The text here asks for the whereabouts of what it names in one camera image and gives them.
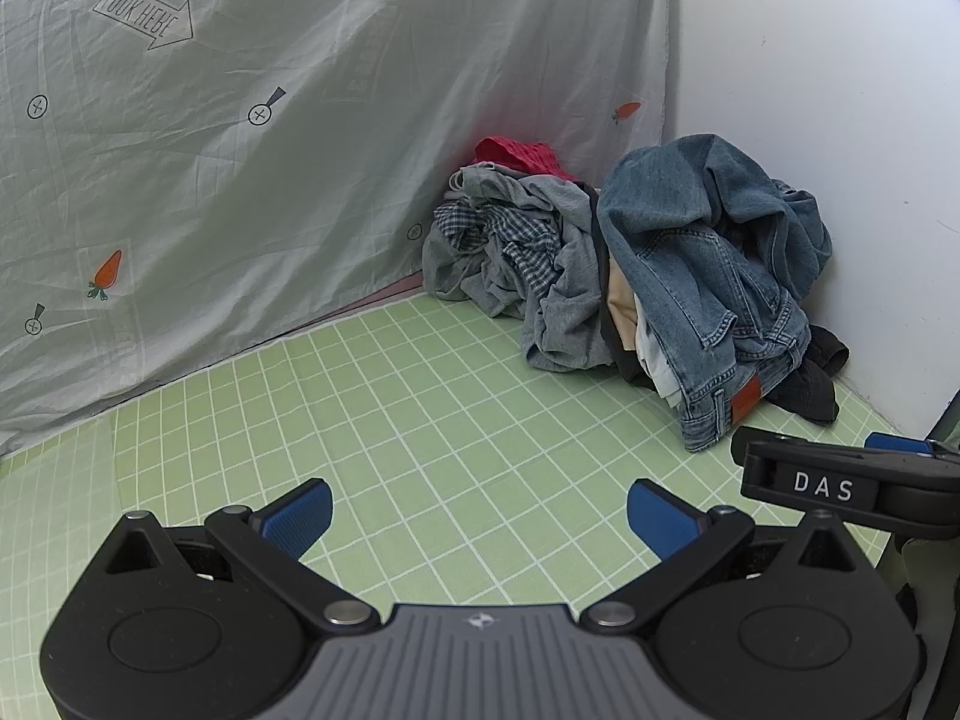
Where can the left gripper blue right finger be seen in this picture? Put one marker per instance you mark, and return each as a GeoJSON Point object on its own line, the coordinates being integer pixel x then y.
{"type": "Point", "coordinates": [693, 547]}

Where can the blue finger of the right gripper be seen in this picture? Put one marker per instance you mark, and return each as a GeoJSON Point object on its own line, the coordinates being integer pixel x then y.
{"type": "Point", "coordinates": [902, 444]}

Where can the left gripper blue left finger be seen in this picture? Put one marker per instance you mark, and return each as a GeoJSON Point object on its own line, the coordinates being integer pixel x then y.
{"type": "Point", "coordinates": [266, 545]}

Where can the blue denim jeans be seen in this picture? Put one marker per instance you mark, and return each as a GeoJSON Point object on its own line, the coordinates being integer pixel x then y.
{"type": "Point", "coordinates": [721, 256]}

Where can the black garment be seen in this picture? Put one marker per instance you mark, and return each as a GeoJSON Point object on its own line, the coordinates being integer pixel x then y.
{"type": "Point", "coordinates": [808, 391]}

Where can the white garment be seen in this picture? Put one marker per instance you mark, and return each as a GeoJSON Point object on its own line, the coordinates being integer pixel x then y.
{"type": "Point", "coordinates": [653, 361]}

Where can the grey crumpled garment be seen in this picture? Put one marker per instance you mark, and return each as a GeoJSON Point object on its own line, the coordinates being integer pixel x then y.
{"type": "Point", "coordinates": [561, 330]}

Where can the beige garment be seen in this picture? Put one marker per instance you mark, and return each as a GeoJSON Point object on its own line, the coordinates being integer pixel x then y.
{"type": "Point", "coordinates": [621, 303]}

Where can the blue checked shirt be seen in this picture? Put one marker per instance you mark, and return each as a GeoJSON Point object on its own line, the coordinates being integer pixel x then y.
{"type": "Point", "coordinates": [528, 240]}

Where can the grey carrot print sheet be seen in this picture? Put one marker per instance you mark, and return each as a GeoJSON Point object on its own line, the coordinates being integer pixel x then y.
{"type": "Point", "coordinates": [183, 179]}

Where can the red checked garment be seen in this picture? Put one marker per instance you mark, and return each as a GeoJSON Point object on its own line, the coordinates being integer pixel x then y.
{"type": "Point", "coordinates": [532, 159]}

